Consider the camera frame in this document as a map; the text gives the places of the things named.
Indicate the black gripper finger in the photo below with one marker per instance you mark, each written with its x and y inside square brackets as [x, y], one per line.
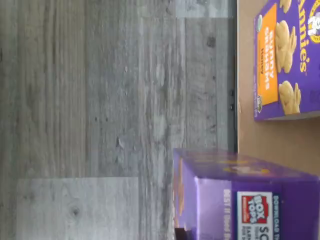
[183, 234]

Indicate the purple Annie's box brown patch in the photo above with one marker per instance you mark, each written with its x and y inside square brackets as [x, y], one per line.
[250, 180]

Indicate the black metal shelf rack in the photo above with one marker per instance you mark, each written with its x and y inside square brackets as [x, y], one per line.
[250, 135]

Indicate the purple Annie's box orange patch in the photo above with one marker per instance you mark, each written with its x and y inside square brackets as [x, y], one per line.
[287, 62]

